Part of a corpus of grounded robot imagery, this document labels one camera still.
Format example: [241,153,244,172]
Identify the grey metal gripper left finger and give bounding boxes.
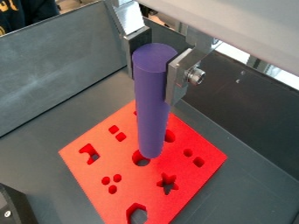
[104,0,152,77]

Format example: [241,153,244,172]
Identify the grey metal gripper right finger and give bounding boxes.
[164,26,221,106]

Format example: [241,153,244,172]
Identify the purple cylinder peg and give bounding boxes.
[132,43,177,158]

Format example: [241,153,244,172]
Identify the person in dark shirt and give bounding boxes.
[0,0,60,37]

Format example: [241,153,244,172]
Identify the red shape-sorting board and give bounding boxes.
[60,102,226,224]

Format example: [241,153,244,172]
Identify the black box at corner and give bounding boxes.
[0,183,38,224]

